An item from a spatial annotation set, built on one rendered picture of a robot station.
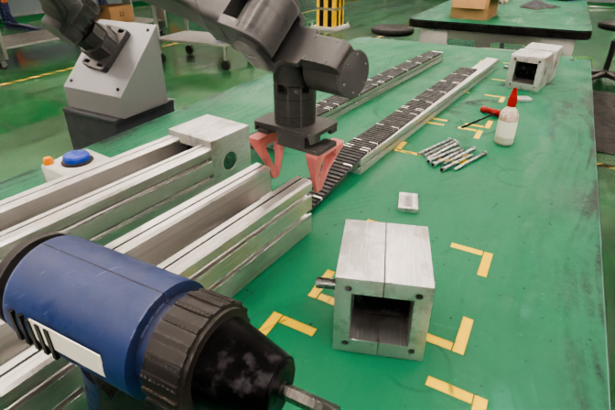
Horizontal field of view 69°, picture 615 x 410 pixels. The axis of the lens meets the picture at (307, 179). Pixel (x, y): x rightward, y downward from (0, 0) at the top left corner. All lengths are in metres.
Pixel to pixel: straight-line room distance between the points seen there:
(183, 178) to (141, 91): 0.52
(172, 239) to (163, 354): 0.33
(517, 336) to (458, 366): 0.08
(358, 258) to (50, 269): 0.27
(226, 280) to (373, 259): 0.17
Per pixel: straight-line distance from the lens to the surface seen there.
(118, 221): 0.64
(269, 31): 0.52
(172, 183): 0.68
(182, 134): 0.75
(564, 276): 0.65
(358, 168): 0.80
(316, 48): 0.53
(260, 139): 0.64
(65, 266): 0.26
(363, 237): 0.47
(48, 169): 0.80
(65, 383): 0.44
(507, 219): 0.74
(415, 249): 0.46
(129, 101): 1.15
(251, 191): 0.62
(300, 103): 0.59
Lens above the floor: 1.14
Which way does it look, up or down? 28 degrees down
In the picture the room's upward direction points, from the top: straight up
